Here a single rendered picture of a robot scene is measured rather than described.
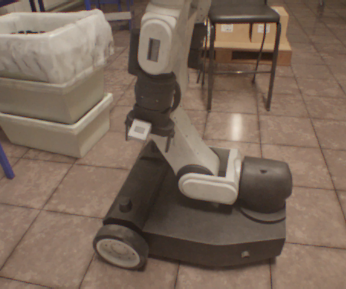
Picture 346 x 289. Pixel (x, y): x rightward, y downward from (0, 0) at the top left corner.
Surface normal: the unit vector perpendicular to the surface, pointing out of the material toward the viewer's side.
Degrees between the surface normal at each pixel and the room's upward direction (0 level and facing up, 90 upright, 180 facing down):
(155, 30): 90
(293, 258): 0
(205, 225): 0
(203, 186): 90
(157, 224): 0
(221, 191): 90
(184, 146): 90
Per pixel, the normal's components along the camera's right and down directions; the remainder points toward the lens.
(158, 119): -0.25, 0.58
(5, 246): -0.04, -0.81
